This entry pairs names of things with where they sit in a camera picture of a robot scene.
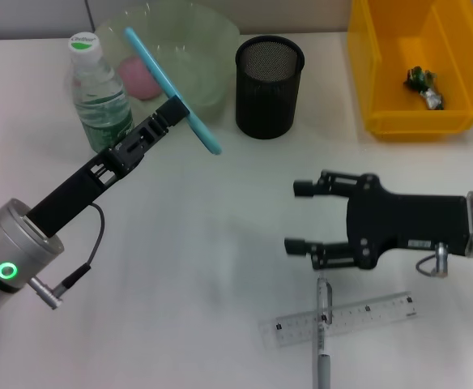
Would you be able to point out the black mesh pen holder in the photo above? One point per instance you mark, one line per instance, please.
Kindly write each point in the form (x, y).
(267, 101)

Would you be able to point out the green plastic wrapper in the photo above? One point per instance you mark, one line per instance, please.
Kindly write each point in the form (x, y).
(424, 87)

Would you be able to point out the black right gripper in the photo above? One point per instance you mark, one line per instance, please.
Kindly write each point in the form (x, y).
(414, 223)

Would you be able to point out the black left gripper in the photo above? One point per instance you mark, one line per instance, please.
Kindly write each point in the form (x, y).
(70, 194)

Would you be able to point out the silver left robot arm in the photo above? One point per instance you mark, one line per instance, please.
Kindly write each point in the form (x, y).
(9, 251)

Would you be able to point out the grey clear pen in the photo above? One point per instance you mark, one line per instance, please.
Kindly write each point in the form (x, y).
(323, 364)

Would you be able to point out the translucent green fruit bowl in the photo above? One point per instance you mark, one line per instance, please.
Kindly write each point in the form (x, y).
(204, 61)

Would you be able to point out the yellow plastic bin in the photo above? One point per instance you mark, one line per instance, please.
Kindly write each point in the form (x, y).
(382, 81)

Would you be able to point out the pink peach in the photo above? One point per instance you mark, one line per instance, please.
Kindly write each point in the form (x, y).
(139, 81)

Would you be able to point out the clear green-label water bottle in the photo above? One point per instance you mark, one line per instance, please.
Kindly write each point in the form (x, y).
(99, 101)

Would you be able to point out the blue capped scissors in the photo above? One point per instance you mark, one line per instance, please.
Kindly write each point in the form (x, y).
(155, 69)

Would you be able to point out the transparent plastic ruler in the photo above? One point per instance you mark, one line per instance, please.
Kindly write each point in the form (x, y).
(362, 320)

